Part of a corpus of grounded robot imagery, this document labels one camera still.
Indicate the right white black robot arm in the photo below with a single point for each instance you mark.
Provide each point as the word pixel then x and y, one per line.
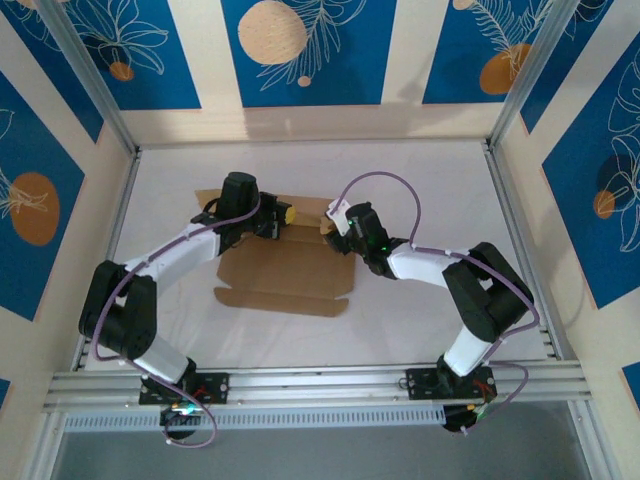
pixel 490 300

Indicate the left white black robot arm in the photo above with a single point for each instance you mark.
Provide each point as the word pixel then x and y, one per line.
pixel 175 255

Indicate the brown cardboard paper box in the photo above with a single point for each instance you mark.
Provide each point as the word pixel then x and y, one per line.
pixel 290 270

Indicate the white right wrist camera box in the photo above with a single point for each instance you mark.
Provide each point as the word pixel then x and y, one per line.
pixel 340 217

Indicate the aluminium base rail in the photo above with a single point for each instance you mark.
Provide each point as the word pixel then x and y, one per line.
pixel 320 385

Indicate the aluminium frame post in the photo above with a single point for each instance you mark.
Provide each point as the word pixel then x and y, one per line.
pixel 527 75
pixel 91 75

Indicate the aluminium table side rail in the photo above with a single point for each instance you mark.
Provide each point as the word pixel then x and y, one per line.
pixel 505 200
pixel 116 220

